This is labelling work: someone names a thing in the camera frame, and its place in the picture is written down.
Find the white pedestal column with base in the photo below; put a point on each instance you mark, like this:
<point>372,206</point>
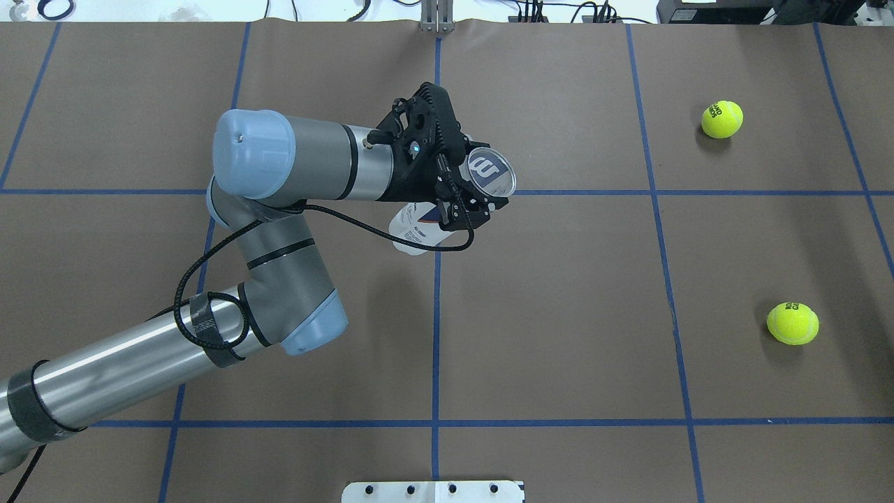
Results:
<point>435,491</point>

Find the yellow tennis ball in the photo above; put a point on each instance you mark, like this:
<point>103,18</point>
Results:
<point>722,119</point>
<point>793,323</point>

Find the clear tennis ball can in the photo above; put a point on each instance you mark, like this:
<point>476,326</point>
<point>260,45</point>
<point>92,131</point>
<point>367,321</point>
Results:
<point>485,173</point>

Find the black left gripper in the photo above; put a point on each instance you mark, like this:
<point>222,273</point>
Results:
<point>413,181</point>

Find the black box with label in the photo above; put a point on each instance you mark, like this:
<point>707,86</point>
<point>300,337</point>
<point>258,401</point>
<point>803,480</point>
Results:
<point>713,12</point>

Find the aluminium frame post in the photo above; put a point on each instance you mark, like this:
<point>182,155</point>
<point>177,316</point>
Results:
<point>436,16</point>

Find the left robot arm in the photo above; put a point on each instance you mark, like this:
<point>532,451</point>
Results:
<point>265,285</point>

